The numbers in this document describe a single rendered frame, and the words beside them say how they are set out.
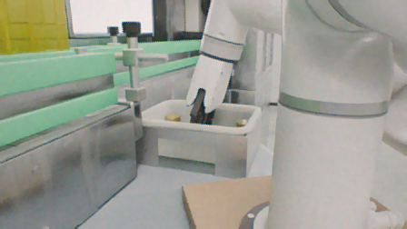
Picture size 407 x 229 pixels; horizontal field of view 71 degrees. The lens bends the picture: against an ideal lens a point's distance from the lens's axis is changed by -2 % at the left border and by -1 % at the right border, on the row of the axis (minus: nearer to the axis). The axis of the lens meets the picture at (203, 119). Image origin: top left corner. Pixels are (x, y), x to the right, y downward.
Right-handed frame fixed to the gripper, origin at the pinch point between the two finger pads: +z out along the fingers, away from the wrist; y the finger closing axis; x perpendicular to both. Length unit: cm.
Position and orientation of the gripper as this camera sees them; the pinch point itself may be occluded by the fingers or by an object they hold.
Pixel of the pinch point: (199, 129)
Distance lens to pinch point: 58.2
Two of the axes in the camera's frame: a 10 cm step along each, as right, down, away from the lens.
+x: 9.1, 3.4, -2.4
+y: -3.4, 2.7, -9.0
